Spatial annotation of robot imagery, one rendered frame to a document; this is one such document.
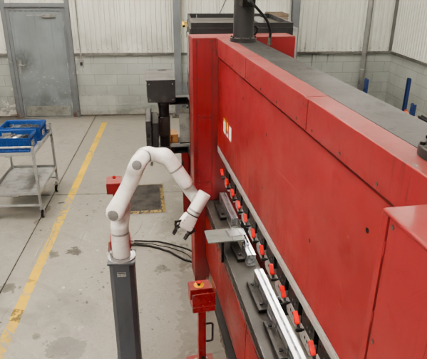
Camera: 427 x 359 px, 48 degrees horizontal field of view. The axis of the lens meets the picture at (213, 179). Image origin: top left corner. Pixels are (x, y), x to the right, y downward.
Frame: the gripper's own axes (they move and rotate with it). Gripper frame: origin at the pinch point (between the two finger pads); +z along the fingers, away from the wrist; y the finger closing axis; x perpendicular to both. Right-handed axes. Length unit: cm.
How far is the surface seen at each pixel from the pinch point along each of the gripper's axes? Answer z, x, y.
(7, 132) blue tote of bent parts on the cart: 39, -366, 51
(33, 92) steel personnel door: -3, -788, -29
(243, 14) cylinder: -154, -59, 12
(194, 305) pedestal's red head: 38, 2, -38
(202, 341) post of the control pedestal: 63, -6, -67
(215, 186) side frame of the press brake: -36, -105, -75
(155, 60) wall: -189, -686, -180
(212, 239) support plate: -3.6, -24.7, -42.5
